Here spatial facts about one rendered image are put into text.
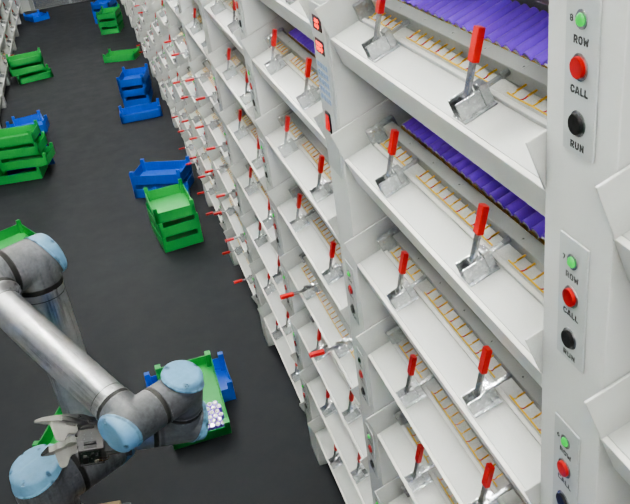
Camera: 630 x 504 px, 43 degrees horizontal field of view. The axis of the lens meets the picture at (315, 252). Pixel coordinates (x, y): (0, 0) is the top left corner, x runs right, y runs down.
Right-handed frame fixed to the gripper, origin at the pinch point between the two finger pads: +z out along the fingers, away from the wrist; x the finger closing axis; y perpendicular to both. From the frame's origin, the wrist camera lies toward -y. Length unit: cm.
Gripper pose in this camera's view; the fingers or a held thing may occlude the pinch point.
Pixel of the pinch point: (36, 436)
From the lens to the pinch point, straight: 187.8
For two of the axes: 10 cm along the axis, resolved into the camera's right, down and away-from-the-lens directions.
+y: 2.5, 7.5, -6.2
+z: -9.5, 0.9, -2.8
